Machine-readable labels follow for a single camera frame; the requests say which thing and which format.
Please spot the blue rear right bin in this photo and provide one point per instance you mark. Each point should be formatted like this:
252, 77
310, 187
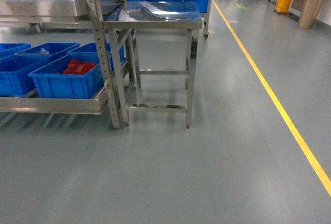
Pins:
89, 53

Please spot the blue bin with red wrap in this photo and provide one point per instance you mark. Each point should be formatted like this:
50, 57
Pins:
49, 84

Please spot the blue bin on cart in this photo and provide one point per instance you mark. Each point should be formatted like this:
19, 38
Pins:
202, 5

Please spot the stainless steel shelf rack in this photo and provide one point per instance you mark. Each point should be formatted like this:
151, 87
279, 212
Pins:
55, 11

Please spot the blue bin with clear bag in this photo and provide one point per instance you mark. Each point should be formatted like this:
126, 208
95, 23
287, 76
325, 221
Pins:
49, 49

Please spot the empty blue front bin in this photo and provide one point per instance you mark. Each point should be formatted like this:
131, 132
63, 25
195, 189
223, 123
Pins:
15, 80

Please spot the blue far left bin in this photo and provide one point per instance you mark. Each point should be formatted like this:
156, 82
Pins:
10, 49

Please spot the stainless steel table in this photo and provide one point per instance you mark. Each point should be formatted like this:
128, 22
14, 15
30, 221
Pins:
154, 39

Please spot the red bubble wrap bags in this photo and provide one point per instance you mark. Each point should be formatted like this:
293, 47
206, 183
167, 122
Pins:
75, 67

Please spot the clear plastic bag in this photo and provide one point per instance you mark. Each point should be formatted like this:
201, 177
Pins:
44, 51

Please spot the yellow mop bucket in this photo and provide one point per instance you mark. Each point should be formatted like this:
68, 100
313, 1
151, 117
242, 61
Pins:
282, 6

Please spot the gold planter pot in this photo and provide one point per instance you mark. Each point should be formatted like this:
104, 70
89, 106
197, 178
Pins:
309, 13

